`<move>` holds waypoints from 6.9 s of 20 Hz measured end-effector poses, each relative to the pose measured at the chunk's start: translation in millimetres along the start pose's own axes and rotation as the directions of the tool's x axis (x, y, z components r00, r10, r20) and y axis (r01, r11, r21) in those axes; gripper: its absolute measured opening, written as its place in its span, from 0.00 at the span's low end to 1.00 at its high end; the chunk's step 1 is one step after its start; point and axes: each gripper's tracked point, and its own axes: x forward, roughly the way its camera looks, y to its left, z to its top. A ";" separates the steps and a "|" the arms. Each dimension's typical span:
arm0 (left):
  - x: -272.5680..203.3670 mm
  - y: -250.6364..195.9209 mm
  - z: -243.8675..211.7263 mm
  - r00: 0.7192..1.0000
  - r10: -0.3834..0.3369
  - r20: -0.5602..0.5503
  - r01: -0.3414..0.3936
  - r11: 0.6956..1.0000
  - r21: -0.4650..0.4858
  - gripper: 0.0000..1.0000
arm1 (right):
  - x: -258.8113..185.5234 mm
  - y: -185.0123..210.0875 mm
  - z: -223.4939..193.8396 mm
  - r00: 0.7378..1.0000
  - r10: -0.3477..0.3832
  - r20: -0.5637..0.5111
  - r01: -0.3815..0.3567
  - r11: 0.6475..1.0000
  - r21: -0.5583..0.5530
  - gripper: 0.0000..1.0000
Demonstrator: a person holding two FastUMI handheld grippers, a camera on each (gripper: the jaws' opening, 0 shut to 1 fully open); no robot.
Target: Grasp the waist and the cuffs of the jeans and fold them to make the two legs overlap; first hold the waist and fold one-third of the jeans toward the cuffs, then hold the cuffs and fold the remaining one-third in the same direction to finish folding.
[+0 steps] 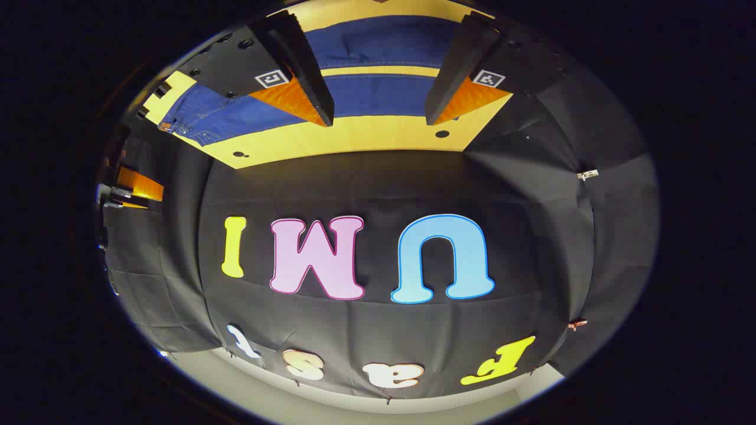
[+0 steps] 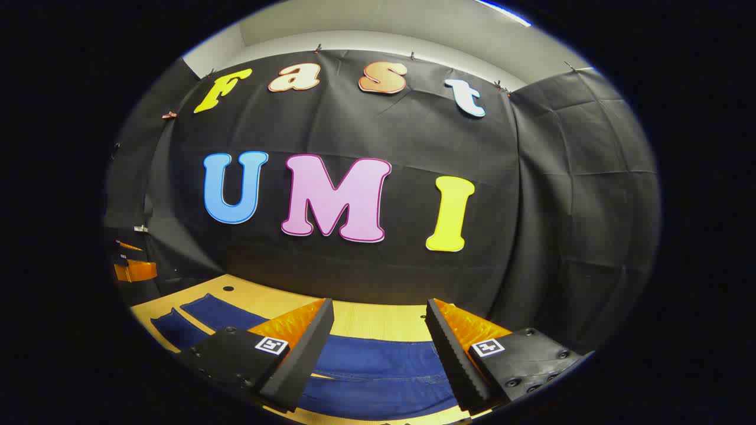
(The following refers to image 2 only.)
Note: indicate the black backdrop cloth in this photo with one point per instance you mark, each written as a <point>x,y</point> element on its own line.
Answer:
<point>384,130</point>

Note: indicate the blue denim jeans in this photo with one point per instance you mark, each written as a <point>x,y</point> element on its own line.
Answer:
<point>378,372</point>

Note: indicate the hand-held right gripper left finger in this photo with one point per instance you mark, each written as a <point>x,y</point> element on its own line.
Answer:
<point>298,366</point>

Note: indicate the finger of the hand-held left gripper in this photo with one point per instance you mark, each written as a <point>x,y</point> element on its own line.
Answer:
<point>130,245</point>
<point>136,271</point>

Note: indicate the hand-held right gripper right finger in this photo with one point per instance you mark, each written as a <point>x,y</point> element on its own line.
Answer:
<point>458,366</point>

